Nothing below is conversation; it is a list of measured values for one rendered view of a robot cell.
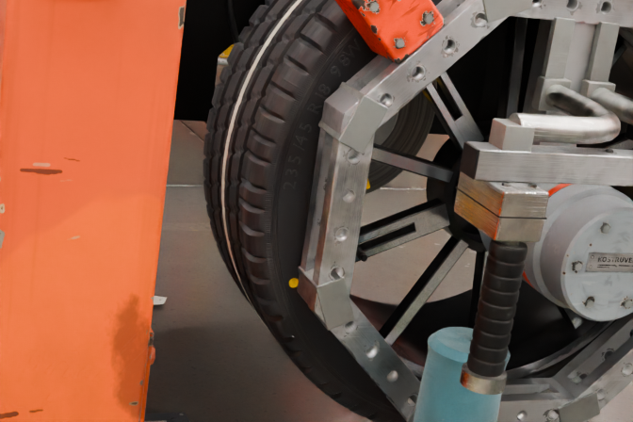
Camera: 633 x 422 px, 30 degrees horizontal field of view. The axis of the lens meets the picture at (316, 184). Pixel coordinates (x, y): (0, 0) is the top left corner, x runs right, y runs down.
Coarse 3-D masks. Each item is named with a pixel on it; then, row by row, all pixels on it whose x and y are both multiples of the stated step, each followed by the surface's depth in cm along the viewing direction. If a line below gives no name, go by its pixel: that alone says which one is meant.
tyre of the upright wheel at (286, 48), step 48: (288, 0) 142; (432, 0) 132; (240, 48) 146; (288, 48) 135; (336, 48) 130; (288, 96) 131; (240, 144) 137; (288, 144) 132; (240, 192) 136; (288, 192) 133; (240, 240) 138; (288, 240) 135; (240, 288) 153; (288, 288) 137; (288, 336) 139; (336, 384) 143
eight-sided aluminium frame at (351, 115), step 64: (448, 0) 129; (512, 0) 126; (576, 0) 129; (384, 64) 128; (448, 64) 126; (320, 128) 130; (320, 192) 130; (320, 256) 128; (320, 320) 132; (384, 384) 136; (512, 384) 147; (576, 384) 149
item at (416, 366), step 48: (624, 48) 145; (432, 96) 138; (624, 144) 150; (432, 192) 146; (624, 192) 162; (384, 240) 142; (480, 240) 148; (432, 288) 146; (480, 288) 149; (528, 288) 168; (384, 336) 146; (528, 336) 159; (576, 336) 155
